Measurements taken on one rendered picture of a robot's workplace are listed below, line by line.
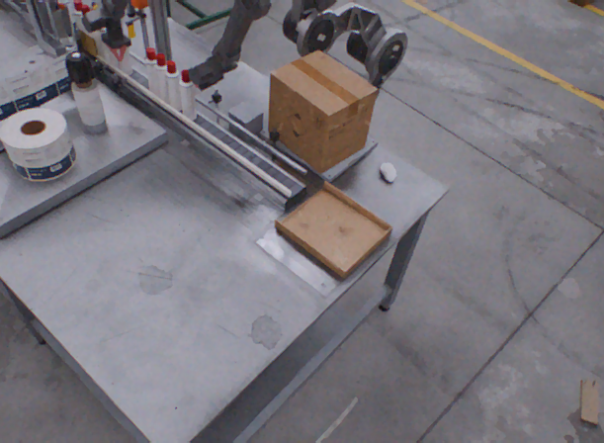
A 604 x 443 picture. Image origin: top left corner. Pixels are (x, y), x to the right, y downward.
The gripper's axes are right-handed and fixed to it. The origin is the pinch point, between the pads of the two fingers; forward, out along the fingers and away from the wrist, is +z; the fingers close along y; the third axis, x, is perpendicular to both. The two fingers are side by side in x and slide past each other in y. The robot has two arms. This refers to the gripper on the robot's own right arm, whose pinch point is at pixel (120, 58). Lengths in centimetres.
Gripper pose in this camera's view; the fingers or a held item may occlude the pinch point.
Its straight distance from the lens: 225.1
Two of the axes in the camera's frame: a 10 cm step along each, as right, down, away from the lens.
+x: 6.6, -5.3, 5.2
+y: 7.4, 5.4, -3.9
